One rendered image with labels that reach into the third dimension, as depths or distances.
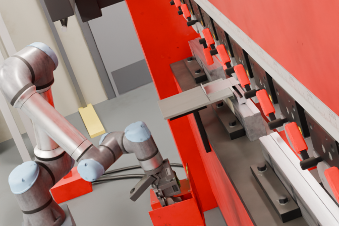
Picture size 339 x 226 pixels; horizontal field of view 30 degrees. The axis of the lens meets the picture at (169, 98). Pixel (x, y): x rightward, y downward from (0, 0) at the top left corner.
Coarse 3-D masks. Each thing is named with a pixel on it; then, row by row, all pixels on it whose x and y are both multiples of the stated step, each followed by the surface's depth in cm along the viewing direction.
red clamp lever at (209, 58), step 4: (200, 40) 210; (204, 40) 210; (204, 44) 211; (204, 48) 211; (208, 48) 211; (204, 52) 212; (208, 52) 211; (208, 56) 212; (208, 60) 212; (212, 60) 213; (208, 64) 213
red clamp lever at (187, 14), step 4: (184, 4) 233; (184, 8) 232; (184, 12) 231; (188, 12) 231; (188, 16) 230; (188, 20) 230; (192, 20) 229; (196, 20) 229; (188, 24) 229; (192, 24) 229
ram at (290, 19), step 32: (224, 0) 162; (256, 0) 126; (288, 0) 103; (320, 0) 87; (256, 32) 137; (288, 32) 111; (320, 32) 93; (288, 64) 119; (320, 64) 98; (320, 96) 105
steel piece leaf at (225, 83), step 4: (224, 80) 239; (228, 80) 237; (212, 84) 239; (216, 84) 237; (220, 84) 236; (224, 84) 235; (228, 84) 234; (204, 88) 238; (208, 88) 236; (212, 88) 235; (216, 88) 234; (220, 88) 233; (224, 88) 231; (208, 92) 233; (212, 92) 231
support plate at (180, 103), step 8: (216, 80) 242; (200, 88) 239; (176, 96) 240; (184, 96) 237; (192, 96) 235; (200, 96) 232; (208, 96) 230; (216, 96) 227; (224, 96) 226; (160, 104) 237; (168, 104) 235; (176, 104) 232; (184, 104) 230; (192, 104) 228; (200, 104) 225; (168, 112) 228; (176, 112) 226; (184, 112) 225
